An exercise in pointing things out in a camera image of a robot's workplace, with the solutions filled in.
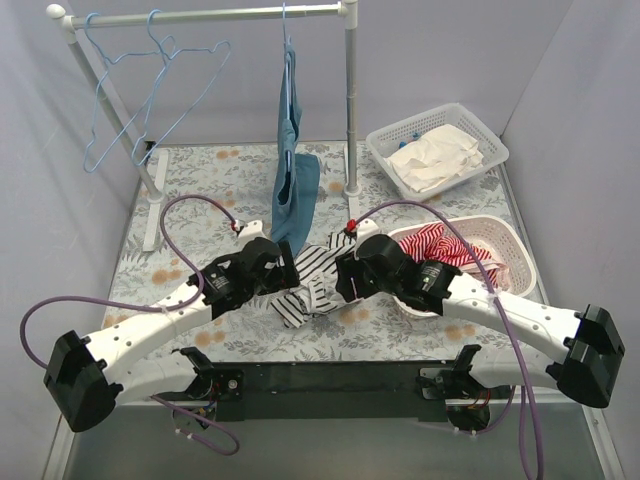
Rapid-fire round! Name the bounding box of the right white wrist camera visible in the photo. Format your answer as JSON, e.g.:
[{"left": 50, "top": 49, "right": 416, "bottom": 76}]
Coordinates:
[{"left": 349, "top": 219, "right": 381, "bottom": 241}]

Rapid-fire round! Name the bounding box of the white plastic laundry basket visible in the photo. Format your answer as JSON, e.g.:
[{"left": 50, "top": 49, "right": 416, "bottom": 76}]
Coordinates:
[{"left": 389, "top": 215, "right": 537, "bottom": 297}]

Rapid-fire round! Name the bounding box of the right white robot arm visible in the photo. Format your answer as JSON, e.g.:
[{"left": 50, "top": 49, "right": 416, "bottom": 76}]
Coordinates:
[{"left": 336, "top": 234, "right": 625, "bottom": 409}]

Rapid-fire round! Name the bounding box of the floral table cloth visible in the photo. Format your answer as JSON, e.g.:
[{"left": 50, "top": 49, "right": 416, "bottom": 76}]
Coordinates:
[{"left": 111, "top": 144, "right": 513, "bottom": 363}]

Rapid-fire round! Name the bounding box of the blue hanging garment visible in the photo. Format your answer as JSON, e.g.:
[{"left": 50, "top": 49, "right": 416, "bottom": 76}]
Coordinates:
[{"left": 271, "top": 45, "right": 320, "bottom": 255}]

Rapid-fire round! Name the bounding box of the red white striped garment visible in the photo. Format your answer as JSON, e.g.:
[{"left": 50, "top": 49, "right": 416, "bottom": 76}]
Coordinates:
[{"left": 398, "top": 223, "right": 511, "bottom": 290}]

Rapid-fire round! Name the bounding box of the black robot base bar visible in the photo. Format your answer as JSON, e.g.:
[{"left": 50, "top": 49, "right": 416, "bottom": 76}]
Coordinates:
[{"left": 160, "top": 360, "right": 510, "bottom": 431}]

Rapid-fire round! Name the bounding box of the blue hanger holding garment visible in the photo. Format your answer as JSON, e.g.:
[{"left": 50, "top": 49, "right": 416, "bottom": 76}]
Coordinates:
[{"left": 281, "top": 1, "right": 291, "bottom": 75}]

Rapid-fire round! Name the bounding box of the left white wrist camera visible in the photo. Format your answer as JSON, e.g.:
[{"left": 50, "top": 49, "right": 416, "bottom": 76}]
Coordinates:
[{"left": 234, "top": 220, "right": 265, "bottom": 241}]

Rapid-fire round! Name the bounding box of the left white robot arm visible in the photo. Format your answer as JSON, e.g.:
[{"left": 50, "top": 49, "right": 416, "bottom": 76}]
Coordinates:
[{"left": 44, "top": 238, "right": 299, "bottom": 433}]

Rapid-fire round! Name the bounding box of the cream white cloth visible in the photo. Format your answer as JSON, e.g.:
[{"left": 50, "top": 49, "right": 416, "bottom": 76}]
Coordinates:
[{"left": 387, "top": 124, "right": 484, "bottom": 193}]

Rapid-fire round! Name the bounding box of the small blue object in basket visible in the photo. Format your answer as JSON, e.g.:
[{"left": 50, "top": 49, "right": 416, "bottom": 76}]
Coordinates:
[{"left": 398, "top": 132, "right": 421, "bottom": 149}]

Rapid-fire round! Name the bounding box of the grey white clothes rack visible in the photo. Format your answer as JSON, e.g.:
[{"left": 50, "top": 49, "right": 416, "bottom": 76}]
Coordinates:
[{"left": 46, "top": 1, "right": 361, "bottom": 252}]

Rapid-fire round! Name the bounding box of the white basket at back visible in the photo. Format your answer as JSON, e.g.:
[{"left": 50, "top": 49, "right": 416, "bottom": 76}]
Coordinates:
[{"left": 366, "top": 103, "right": 509, "bottom": 201}]

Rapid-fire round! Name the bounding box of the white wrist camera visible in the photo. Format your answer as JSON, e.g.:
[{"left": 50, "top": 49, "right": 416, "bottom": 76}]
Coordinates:
[
  {"left": 349, "top": 219, "right": 381, "bottom": 241},
  {"left": 234, "top": 220, "right": 265, "bottom": 241}
]

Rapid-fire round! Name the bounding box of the black white striped tank top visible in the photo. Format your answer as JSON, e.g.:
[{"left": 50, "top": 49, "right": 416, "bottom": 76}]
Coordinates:
[{"left": 270, "top": 232, "right": 356, "bottom": 328}]

